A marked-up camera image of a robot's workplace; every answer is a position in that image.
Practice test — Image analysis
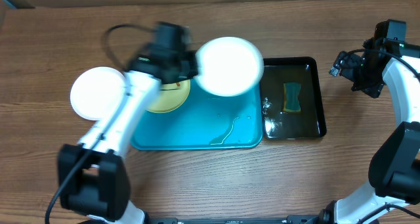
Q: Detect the yellow plate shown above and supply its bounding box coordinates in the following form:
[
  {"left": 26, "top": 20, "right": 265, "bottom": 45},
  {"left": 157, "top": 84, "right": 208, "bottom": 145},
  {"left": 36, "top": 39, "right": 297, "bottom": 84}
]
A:
[{"left": 147, "top": 79, "right": 191, "bottom": 114}]

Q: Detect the white plate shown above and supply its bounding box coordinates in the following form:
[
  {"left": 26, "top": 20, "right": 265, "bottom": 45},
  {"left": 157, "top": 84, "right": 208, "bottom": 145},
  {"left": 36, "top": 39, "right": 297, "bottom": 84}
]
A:
[{"left": 194, "top": 37, "right": 264, "bottom": 97}]

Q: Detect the green yellow sponge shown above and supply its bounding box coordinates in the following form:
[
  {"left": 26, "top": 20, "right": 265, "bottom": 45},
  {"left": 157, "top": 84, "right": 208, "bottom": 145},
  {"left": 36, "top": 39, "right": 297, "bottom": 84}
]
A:
[{"left": 283, "top": 82, "right": 301, "bottom": 113}]

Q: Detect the pale pink plate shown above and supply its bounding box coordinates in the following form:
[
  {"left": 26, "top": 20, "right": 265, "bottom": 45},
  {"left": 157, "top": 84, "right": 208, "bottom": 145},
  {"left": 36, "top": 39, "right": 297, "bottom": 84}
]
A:
[{"left": 70, "top": 66, "right": 125, "bottom": 121}]

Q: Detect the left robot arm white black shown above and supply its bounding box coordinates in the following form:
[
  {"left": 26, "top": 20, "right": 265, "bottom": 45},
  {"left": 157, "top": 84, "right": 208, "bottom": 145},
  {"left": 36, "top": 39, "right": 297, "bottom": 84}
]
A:
[{"left": 45, "top": 43, "right": 198, "bottom": 223}]

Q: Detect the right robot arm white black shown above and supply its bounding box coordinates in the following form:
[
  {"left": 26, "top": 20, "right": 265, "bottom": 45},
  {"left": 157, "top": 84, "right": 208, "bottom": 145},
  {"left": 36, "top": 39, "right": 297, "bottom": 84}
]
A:
[{"left": 310, "top": 37, "right": 419, "bottom": 223}]

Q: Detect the teal plastic tray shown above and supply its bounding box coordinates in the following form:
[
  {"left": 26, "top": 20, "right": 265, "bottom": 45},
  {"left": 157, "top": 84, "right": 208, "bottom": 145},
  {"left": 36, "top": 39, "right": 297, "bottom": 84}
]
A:
[{"left": 131, "top": 79, "right": 263, "bottom": 150}]

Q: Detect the black water tray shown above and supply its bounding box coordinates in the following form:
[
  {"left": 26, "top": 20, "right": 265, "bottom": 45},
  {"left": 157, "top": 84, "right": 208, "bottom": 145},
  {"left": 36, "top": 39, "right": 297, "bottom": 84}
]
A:
[{"left": 259, "top": 56, "right": 327, "bottom": 140}]

